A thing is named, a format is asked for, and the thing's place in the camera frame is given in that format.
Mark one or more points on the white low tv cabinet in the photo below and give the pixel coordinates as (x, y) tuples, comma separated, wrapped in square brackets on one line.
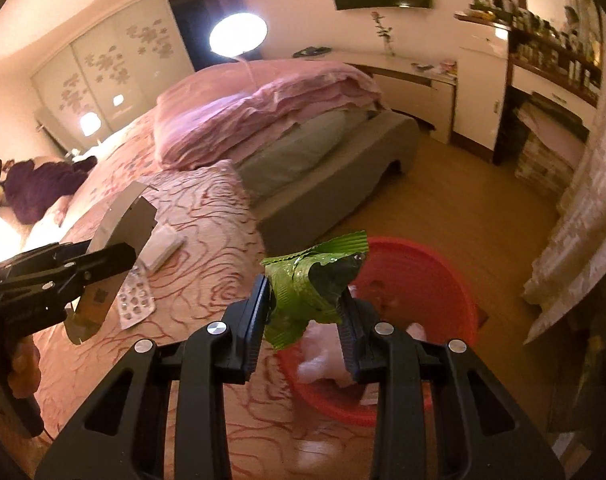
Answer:
[(408, 87)]

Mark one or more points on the white tissue pack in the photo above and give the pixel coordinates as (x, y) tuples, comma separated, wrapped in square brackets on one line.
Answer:
[(163, 242)]

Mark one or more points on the white tall cabinet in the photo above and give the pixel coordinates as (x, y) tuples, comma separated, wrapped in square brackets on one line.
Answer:
[(482, 67)]

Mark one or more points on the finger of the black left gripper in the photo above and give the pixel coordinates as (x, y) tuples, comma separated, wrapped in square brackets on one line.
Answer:
[(68, 274), (41, 259)]

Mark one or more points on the grey bed frame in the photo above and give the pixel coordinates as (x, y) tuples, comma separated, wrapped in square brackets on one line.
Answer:
[(305, 183)]

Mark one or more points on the green foil wrapper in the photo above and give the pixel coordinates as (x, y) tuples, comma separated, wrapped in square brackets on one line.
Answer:
[(308, 285)]

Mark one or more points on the silver foil package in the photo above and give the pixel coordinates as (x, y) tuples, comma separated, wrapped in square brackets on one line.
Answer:
[(130, 220)]

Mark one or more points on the clear plastic bag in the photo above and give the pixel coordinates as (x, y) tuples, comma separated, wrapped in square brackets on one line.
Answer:
[(322, 356)]

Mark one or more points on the pink lace curtain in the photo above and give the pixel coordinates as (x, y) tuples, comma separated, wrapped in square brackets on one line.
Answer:
[(574, 260)]

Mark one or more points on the rose in glass vase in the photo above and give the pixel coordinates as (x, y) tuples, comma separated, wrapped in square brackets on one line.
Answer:
[(384, 33)]

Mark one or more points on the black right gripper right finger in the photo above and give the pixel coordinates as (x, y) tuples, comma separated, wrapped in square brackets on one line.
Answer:
[(480, 430)]

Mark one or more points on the plaid covered dresser stool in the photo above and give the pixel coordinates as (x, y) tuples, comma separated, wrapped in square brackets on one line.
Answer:
[(553, 148)]

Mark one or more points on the folded pink quilt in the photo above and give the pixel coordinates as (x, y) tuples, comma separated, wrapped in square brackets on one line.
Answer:
[(232, 110)]

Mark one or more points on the red plastic mesh trash basket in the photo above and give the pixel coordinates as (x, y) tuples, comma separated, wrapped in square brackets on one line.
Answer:
[(415, 289)]

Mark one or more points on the white sliding door wardrobe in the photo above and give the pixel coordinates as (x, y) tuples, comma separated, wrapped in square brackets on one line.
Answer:
[(110, 75)]

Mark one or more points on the purple garment on bed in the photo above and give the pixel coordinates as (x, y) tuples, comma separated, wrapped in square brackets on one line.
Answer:
[(32, 186)]

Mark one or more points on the dresser with cosmetics shelf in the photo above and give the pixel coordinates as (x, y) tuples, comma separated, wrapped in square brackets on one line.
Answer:
[(540, 59)]

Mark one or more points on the round ring lamp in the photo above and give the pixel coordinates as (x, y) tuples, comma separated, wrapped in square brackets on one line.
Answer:
[(238, 34)]

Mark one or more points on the rose pattern bedspread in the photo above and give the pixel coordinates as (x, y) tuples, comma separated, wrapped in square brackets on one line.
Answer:
[(271, 435)]

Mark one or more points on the pill blister pack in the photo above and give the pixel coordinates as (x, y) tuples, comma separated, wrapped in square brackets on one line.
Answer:
[(135, 301)]

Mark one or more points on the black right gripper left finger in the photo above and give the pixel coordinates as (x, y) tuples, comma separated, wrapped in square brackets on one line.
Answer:
[(119, 431)]

